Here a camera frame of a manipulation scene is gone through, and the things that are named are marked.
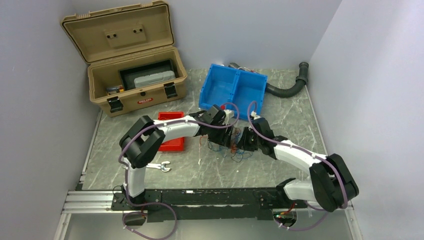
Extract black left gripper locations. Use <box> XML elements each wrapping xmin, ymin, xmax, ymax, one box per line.
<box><xmin>207</xmin><ymin>121</ymin><xmax>234</xmax><ymax>149</ymax></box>

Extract orange blue black wires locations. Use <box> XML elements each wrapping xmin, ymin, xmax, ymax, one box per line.
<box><xmin>198</xmin><ymin>129</ymin><xmax>254</xmax><ymax>164</ymax></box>

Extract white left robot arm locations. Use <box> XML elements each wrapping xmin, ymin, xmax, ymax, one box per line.
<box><xmin>118</xmin><ymin>104</ymin><xmax>238</xmax><ymax>210</ymax></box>

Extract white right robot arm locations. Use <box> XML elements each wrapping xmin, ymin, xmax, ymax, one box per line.
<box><xmin>237</xmin><ymin>117</ymin><xmax>359</xmax><ymax>212</ymax></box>

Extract red plastic bin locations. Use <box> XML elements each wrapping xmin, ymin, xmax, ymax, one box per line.
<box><xmin>157</xmin><ymin>111</ymin><xmax>185</xmax><ymax>152</ymax></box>

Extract blue plastic divided bin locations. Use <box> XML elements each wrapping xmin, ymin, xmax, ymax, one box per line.
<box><xmin>198</xmin><ymin>64</ymin><xmax>268</xmax><ymax>120</ymax></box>

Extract silver open-end wrench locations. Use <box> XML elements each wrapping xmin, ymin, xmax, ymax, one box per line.
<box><xmin>146</xmin><ymin>161</ymin><xmax>171</xmax><ymax>173</ymax></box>

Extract grey case in toolbox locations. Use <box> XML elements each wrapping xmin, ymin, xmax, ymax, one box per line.
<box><xmin>133</xmin><ymin>70</ymin><xmax>175</xmax><ymax>88</ymax></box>

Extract yellow black tool in toolbox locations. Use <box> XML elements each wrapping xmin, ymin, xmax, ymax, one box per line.
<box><xmin>106</xmin><ymin>85</ymin><xmax>125</xmax><ymax>95</ymax></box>

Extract tan plastic toolbox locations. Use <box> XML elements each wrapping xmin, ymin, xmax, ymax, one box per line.
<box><xmin>61</xmin><ymin>0</ymin><xmax>188</xmax><ymax>118</ymax></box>

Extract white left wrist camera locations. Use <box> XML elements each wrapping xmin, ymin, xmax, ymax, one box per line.
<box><xmin>224</xmin><ymin>109</ymin><xmax>235</xmax><ymax>121</ymax></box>

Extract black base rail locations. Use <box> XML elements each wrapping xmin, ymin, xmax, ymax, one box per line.
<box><xmin>110</xmin><ymin>187</ymin><xmax>307</xmax><ymax>223</ymax></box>

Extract grey corrugated hose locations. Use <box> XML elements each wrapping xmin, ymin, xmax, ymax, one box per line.
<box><xmin>228</xmin><ymin>61</ymin><xmax>310</xmax><ymax>99</ymax></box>

